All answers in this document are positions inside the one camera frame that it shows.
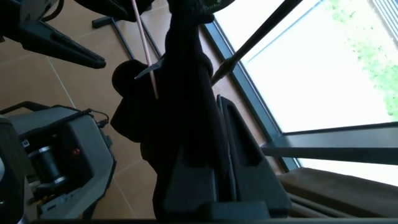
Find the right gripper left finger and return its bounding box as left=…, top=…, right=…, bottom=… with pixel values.
left=164, top=149, right=218, bottom=218

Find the black garment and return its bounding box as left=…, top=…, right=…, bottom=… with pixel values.
left=110, top=0, right=231, bottom=220

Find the black clothes rack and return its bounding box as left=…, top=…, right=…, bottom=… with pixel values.
left=91, top=0, right=304, bottom=86

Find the black coiled cable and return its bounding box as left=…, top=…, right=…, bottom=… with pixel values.
left=18, top=108, right=110, bottom=139

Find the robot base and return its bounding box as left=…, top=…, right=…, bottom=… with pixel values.
left=0, top=101, right=118, bottom=223

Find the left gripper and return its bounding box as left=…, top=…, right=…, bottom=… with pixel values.
left=0, top=0, right=107, bottom=70

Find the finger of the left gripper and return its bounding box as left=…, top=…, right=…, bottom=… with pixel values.
left=73, top=0, right=156, bottom=22

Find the pink clothes hanger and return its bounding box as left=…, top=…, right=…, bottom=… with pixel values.
left=131, top=0, right=159, bottom=100

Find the brown curtain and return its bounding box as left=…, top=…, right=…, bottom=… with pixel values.
left=276, top=167, right=398, bottom=218

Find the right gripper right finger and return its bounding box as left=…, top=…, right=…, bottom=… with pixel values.
left=216, top=95, right=292, bottom=218

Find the window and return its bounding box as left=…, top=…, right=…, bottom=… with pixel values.
left=201, top=0, right=398, bottom=172

